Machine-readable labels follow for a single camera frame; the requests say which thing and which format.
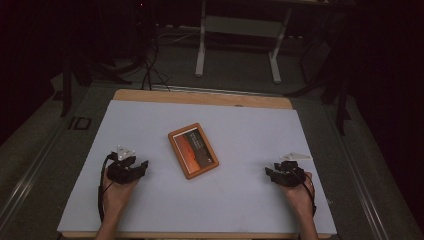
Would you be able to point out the metal floor rail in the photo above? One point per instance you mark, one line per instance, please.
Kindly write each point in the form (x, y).
(30, 180)
(363, 186)

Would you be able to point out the person's right hand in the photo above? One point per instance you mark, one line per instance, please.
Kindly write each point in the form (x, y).
(300, 198)

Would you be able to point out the person's left hand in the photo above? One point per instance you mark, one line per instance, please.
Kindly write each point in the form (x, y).
(116, 195)

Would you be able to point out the white metal stand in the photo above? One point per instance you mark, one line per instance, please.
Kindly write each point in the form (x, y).
(240, 26)

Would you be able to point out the wooden picture frame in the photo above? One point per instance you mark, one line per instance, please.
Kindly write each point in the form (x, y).
(195, 151)

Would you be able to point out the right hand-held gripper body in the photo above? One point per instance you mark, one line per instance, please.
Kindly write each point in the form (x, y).
(293, 175)

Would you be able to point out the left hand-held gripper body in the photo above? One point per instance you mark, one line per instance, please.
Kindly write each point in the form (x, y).
(118, 168)

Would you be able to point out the black metal stand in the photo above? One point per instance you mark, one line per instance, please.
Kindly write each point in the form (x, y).
(83, 73)
(333, 86)

